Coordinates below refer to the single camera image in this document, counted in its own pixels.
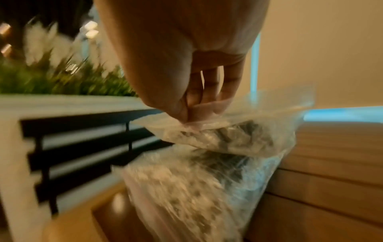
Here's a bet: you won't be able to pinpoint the light wooden cabinet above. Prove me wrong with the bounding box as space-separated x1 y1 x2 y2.
244 120 383 242

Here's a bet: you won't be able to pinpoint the clear plastic bag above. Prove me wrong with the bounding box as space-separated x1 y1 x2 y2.
111 88 316 242

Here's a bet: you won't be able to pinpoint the white planter with black slats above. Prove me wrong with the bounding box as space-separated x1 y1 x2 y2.
0 94 178 242

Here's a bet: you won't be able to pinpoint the person's right hand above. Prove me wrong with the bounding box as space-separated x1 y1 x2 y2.
93 0 270 124

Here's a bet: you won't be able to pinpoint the dark leafy bag contents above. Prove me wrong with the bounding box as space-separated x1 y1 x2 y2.
128 120 280 239

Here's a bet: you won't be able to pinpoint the green plant with white plumes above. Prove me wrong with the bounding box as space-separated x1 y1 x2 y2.
0 20 139 98

